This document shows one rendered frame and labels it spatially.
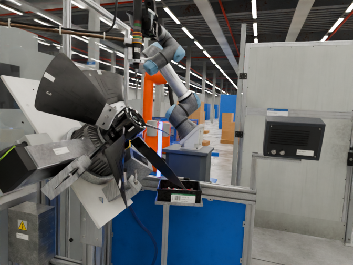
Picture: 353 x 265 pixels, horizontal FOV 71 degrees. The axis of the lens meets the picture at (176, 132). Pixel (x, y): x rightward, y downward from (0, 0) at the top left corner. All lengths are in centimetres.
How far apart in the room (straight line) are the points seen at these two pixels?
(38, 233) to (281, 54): 255
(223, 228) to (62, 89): 109
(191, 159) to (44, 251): 93
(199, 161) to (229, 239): 48
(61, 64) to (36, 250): 71
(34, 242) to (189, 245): 83
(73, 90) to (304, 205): 259
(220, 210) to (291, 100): 167
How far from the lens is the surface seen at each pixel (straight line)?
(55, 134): 110
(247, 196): 142
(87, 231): 112
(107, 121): 99
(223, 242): 155
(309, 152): 137
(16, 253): 128
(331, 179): 299
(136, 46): 113
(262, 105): 280
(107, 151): 71
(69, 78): 91
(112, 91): 115
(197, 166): 162
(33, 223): 116
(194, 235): 156
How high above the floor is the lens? 126
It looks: 5 degrees down
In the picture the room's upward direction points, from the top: 3 degrees clockwise
